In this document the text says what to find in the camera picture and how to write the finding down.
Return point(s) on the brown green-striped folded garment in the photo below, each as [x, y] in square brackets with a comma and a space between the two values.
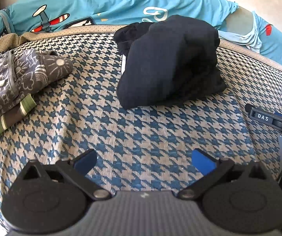
[10, 120]

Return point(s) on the grey pillow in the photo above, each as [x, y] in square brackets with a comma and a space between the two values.
[239, 19]

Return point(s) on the light blue pillowcase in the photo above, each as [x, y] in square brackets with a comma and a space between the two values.
[254, 36]

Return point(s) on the black t-shirt red print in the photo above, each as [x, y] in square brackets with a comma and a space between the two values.
[170, 61]

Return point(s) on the grey floral folded garment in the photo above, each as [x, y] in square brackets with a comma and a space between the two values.
[3, 93]

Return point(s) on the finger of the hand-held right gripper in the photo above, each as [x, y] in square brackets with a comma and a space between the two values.
[256, 114]

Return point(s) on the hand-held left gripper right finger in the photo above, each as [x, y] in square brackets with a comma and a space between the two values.
[202, 162]

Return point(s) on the blue beige houndstooth mat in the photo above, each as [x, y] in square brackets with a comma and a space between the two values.
[136, 132]

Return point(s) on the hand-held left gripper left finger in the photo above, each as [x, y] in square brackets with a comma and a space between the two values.
[88, 161]

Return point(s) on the blue airplane-print bedsheet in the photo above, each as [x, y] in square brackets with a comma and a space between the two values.
[121, 2]

